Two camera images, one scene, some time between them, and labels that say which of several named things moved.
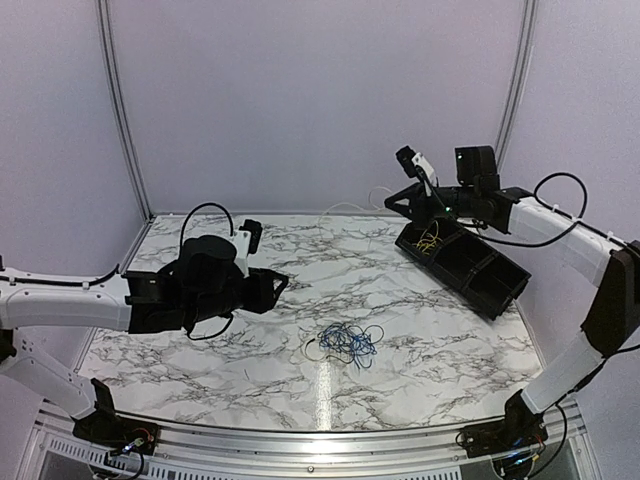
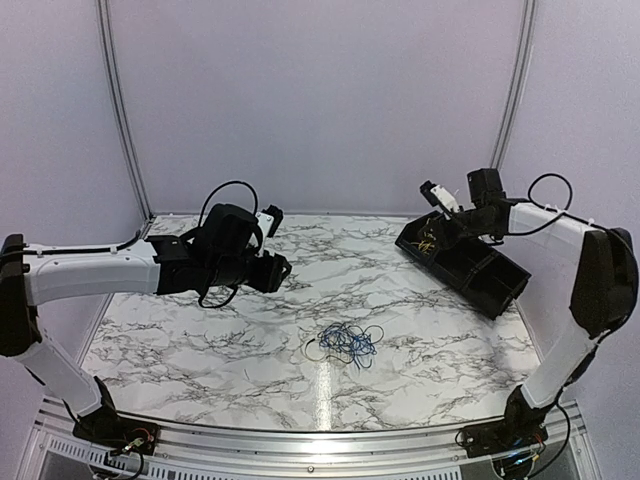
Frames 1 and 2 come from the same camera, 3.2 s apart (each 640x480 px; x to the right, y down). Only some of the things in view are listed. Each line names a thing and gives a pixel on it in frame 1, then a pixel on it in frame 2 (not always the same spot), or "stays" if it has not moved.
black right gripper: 417,210 -> 443,238
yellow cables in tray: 429,237 stays
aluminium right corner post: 520,78 stays
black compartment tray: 463,263 stays
